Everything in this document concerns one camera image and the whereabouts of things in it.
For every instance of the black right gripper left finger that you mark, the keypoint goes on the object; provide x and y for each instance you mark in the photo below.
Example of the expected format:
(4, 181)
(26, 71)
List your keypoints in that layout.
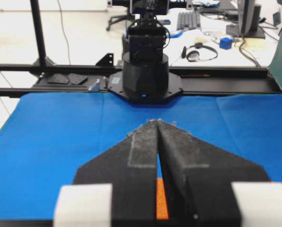
(115, 189)

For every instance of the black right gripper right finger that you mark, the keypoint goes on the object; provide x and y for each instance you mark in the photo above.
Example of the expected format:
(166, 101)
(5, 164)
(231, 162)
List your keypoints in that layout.
(218, 188)

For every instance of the orange towel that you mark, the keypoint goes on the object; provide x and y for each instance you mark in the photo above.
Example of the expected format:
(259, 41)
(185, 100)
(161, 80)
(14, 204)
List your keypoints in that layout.
(161, 202)

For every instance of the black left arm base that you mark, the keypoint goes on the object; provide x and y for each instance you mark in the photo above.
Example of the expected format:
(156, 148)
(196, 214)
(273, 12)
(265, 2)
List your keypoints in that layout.
(146, 89)

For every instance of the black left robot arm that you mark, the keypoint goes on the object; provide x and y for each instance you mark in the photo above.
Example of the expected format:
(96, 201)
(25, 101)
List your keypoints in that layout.
(145, 66)

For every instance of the blue table cloth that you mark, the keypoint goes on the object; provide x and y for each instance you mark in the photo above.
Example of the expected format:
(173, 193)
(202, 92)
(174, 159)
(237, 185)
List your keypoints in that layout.
(49, 135)

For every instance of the black headphones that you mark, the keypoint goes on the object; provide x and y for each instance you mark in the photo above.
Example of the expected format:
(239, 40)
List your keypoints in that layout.
(192, 54)

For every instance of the blue cube box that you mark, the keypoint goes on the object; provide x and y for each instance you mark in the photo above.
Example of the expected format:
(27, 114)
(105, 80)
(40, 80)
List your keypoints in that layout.
(226, 43)

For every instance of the black computer monitor stand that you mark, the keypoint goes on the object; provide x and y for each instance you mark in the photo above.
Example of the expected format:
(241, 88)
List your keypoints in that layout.
(248, 21)

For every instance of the black keyboard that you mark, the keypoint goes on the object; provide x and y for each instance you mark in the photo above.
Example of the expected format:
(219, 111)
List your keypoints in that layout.
(188, 21)

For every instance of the black office chair base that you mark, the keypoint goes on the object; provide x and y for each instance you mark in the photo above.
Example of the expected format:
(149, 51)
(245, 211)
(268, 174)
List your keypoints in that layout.
(115, 19)

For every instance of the black aluminium frame rail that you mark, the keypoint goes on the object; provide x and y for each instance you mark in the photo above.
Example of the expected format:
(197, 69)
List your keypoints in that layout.
(196, 81)

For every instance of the black vertical frame post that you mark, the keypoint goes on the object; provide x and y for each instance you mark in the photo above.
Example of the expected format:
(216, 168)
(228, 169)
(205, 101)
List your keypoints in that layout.
(38, 33)

